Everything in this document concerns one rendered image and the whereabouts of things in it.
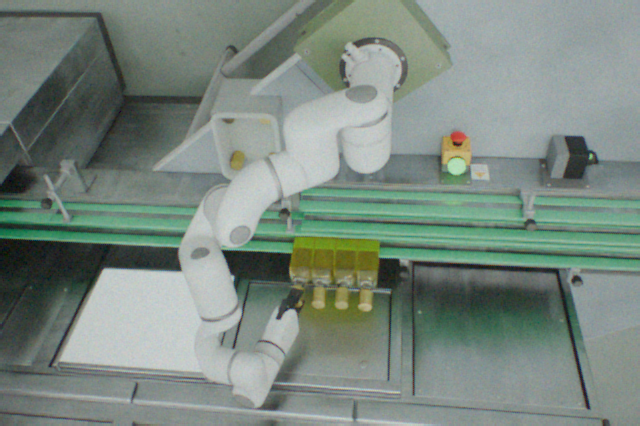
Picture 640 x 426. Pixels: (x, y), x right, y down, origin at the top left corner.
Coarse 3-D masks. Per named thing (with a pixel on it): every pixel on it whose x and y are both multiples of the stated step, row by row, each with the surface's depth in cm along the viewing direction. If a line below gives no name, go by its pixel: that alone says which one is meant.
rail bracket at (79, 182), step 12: (72, 168) 160; (48, 180) 151; (60, 180) 156; (72, 180) 164; (84, 180) 166; (48, 192) 153; (60, 192) 155; (48, 204) 150; (60, 204) 157; (72, 216) 162
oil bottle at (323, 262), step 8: (320, 240) 154; (328, 240) 153; (336, 240) 155; (320, 248) 152; (328, 248) 151; (320, 256) 150; (328, 256) 149; (312, 264) 148; (320, 264) 148; (328, 264) 148; (312, 272) 147; (320, 272) 146; (328, 272) 146; (312, 280) 148; (328, 280) 147
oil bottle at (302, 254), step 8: (296, 240) 154; (304, 240) 154; (312, 240) 154; (296, 248) 152; (304, 248) 152; (312, 248) 152; (296, 256) 150; (304, 256) 150; (312, 256) 151; (296, 264) 148; (304, 264) 148; (296, 272) 147; (304, 272) 147
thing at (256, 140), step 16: (224, 112) 144; (224, 128) 153; (240, 128) 155; (256, 128) 154; (272, 128) 154; (224, 144) 154; (240, 144) 159; (256, 144) 158; (272, 144) 158; (224, 160) 156
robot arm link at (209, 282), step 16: (208, 192) 113; (192, 224) 115; (208, 224) 115; (192, 240) 113; (208, 240) 113; (192, 256) 108; (208, 256) 108; (192, 272) 106; (208, 272) 106; (224, 272) 109; (192, 288) 108; (208, 288) 108; (224, 288) 109; (208, 304) 109; (224, 304) 110
